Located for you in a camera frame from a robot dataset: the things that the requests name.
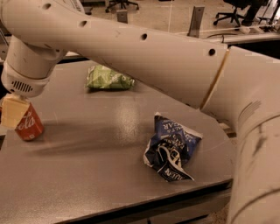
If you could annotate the green chip bag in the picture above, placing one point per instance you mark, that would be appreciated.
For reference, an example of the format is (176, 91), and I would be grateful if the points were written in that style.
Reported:
(101, 77)

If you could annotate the black office chair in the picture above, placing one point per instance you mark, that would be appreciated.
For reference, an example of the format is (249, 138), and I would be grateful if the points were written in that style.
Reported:
(123, 3)
(246, 12)

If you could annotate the white shoe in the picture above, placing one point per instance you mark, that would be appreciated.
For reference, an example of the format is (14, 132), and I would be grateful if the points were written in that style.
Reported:
(244, 29)

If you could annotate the red Coca-Cola can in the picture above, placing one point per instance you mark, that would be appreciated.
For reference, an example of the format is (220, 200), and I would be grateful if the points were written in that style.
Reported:
(30, 126)

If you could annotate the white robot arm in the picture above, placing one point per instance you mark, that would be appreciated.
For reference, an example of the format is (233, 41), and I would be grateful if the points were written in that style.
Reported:
(239, 87)

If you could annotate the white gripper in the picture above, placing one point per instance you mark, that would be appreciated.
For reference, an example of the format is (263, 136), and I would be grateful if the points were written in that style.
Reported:
(24, 85)

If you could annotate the black office chair centre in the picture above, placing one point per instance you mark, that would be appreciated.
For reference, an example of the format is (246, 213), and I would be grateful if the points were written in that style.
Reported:
(123, 3)

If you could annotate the black office chair right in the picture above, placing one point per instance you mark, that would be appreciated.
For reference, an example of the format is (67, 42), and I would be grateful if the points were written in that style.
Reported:
(246, 12)

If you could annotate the metal glass bracket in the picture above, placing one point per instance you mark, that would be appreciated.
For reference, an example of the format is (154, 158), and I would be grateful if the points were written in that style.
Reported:
(122, 16)
(197, 15)

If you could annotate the metal glass bracket right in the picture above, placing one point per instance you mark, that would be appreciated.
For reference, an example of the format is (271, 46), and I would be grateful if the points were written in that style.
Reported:
(197, 15)

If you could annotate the metal glass bracket middle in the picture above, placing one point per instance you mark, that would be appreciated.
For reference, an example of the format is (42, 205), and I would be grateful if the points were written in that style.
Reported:
(122, 16)

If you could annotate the blue chip bag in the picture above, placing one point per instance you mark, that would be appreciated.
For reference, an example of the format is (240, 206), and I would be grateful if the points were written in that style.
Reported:
(171, 147)

